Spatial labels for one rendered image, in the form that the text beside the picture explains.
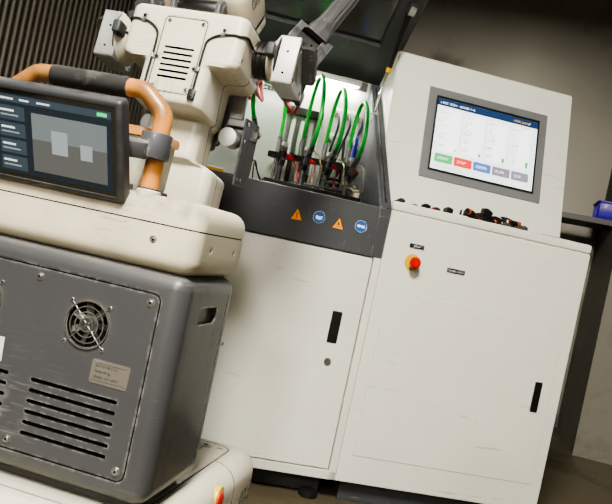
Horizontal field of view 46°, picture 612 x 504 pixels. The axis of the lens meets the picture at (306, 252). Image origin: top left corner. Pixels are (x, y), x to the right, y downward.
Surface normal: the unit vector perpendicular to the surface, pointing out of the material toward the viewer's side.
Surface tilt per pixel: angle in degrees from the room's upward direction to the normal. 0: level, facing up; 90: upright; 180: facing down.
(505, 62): 90
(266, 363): 90
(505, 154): 76
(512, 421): 90
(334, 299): 90
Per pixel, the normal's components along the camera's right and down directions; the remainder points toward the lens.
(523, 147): 0.21, -0.19
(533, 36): -0.22, -0.04
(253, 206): 0.16, 0.04
